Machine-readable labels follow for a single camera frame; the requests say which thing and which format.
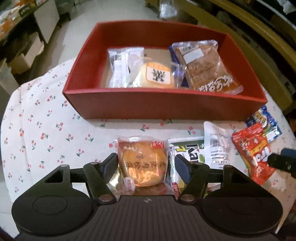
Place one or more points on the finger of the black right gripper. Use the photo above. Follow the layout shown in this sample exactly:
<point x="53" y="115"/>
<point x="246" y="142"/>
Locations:
<point x="283" y="163"/>
<point x="291" y="153"/>

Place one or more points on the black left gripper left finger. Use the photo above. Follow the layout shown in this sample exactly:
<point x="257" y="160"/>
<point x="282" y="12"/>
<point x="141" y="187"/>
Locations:
<point x="98" y="175"/>

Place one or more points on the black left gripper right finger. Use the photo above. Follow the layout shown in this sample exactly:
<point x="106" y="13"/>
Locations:
<point x="195" y="178"/>

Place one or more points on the red chips bag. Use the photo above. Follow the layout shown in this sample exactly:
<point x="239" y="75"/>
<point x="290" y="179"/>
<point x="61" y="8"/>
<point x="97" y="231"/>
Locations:
<point x="253" y="147"/>

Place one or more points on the orange mooncake packet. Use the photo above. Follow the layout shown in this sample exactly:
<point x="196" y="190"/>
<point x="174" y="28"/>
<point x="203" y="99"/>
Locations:
<point x="143" y="162"/>

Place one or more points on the blue snack bag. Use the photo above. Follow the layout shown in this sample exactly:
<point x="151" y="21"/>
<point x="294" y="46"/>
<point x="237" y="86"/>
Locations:
<point x="271" y="130"/>

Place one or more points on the white round bun packet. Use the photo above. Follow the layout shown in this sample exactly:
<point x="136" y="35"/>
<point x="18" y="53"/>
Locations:
<point x="158" y="75"/>

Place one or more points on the brown pastry clear packet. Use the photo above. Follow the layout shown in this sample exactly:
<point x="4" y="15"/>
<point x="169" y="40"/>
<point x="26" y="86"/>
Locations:
<point x="205" y="70"/>

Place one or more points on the gold foil snack packet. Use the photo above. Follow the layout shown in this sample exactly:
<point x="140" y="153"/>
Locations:
<point x="116" y="184"/>

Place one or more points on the Kaprons wafer packet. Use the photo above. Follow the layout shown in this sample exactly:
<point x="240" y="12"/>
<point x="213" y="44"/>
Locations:
<point x="192" y="149"/>

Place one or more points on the white pouch snack packet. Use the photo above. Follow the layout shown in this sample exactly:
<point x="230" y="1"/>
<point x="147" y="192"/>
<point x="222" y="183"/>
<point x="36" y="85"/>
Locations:
<point x="216" y="146"/>

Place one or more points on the cherry print tablecloth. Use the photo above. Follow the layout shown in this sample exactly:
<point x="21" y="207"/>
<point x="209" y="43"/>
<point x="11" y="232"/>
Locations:
<point x="40" y="130"/>

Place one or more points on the red cardboard box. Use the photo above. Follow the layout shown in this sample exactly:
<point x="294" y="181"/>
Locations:
<point x="85" y="91"/>

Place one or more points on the dark blue packet in box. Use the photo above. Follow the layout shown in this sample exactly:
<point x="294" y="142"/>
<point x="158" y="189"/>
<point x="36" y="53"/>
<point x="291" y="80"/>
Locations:
<point x="175" y="59"/>

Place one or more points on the white wrapper in box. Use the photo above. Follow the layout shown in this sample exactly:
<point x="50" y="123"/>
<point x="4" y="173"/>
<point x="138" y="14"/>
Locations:
<point x="122" y="62"/>

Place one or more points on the white cardboard box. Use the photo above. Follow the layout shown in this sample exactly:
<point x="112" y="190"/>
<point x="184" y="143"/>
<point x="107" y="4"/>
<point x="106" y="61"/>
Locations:
<point x="28" y="48"/>

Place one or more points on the cluttered side shelf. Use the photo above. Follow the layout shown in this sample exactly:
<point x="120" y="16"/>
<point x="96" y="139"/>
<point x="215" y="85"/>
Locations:
<point x="17" y="28"/>

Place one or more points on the wooden bench frame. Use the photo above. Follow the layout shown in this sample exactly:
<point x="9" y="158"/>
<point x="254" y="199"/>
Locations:
<point x="251" y="24"/>

